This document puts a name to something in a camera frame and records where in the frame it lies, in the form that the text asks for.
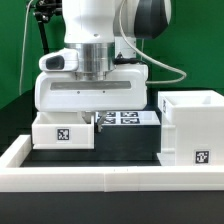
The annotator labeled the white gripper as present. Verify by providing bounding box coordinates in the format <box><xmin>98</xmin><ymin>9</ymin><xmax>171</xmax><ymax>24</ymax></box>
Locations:
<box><xmin>35</xmin><ymin>64</ymin><xmax>148</xmax><ymax>132</ymax></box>

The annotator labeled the white front drawer with tag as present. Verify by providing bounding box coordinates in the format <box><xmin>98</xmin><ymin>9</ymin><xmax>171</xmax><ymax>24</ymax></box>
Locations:
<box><xmin>32</xmin><ymin>112</ymin><xmax>94</xmax><ymax>150</ymax></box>

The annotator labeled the white drawer cabinet box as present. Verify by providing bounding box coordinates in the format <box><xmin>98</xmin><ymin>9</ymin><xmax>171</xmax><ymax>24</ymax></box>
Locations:
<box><xmin>157</xmin><ymin>90</ymin><xmax>224</xmax><ymax>166</ymax></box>

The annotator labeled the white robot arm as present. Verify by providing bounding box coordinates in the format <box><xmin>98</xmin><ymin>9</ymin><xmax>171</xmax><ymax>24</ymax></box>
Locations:
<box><xmin>35</xmin><ymin>0</ymin><xmax>171</xmax><ymax>116</ymax></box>

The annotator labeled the white marker tag plate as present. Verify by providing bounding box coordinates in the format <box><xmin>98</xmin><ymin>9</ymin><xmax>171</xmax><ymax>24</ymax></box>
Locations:
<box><xmin>103</xmin><ymin>111</ymin><xmax>160</xmax><ymax>126</ymax></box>

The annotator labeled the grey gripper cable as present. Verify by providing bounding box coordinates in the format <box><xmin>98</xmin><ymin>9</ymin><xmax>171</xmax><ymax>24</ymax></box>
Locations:
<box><xmin>118</xmin><ymin>0</ymin><xmax>188</xmax><ymax>85</ymax></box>

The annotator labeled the white workspace border frame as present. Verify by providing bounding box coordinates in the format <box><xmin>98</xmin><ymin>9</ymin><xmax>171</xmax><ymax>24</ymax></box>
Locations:
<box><xmin>0</xmin><ymin>135</ymin><xmax>224</xmax><ymax>192</ymax></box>

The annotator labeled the black camera stand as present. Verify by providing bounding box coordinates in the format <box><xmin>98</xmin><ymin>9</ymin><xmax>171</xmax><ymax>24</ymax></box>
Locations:
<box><xmin>34</xmin><ymin>0</ymin><xmax>62</xmax><ymax>54</ymax></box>

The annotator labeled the white hanging cable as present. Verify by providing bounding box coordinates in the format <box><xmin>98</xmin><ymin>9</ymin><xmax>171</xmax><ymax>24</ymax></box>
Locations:
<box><xmin>18</xmin><ymin>0</ymin><xmax>35</xmax><ymax>96</ymax></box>

